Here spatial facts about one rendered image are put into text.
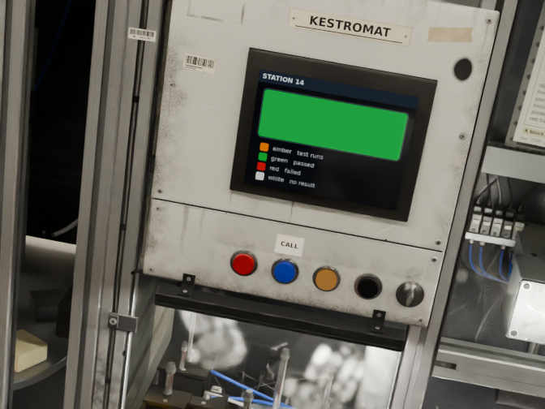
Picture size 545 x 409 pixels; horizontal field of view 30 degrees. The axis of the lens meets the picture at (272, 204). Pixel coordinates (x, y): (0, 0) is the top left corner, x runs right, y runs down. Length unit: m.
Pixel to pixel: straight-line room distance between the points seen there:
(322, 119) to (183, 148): 0.20
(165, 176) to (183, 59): 0.17
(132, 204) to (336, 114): 0.33
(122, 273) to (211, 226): 0.16
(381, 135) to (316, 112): 0.09
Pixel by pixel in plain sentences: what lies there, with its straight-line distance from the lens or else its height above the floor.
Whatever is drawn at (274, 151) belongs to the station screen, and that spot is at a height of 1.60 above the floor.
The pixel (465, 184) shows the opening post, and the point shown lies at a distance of 1.41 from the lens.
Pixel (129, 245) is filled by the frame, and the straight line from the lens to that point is 1.50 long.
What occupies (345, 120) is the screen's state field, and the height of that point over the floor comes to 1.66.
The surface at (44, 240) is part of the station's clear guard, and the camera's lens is 1.56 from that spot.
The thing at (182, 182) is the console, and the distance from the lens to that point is 1.43.
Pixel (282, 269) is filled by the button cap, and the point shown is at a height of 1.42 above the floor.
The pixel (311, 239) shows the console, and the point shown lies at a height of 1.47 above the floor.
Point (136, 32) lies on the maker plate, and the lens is 1.40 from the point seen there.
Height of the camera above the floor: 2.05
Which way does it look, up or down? 22 degrees down
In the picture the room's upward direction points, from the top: 9 degrees clockwise
